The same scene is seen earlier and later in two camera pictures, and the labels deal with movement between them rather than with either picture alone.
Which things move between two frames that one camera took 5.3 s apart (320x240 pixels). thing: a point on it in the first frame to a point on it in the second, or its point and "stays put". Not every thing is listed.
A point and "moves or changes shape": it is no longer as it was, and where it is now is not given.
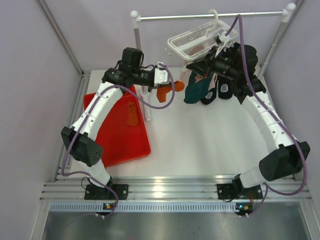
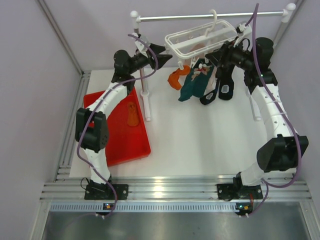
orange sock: [132, 119] stays put
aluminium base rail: [72, 187] stays put
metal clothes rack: [136, 17] stays put
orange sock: [161, 91] to [173, 78]
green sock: [194, 91] moves or changes shape
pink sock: [185, 72] to [202, 47]
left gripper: [149, 89] to [162, 58]
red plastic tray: [122, 137] stays put
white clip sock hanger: [199, 42] moves or changes shape
